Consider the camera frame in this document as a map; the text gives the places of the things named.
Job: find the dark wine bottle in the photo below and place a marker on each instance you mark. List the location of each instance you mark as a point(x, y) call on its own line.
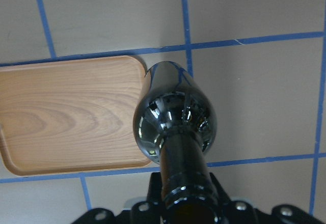
point(174, 125)

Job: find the wooden serving tray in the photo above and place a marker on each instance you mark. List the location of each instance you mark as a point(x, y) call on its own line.
point(70, 116)

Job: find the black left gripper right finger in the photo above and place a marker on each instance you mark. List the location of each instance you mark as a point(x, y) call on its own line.
point(222, 196)

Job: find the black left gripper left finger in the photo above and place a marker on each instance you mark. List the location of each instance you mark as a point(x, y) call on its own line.
point(154, 189)

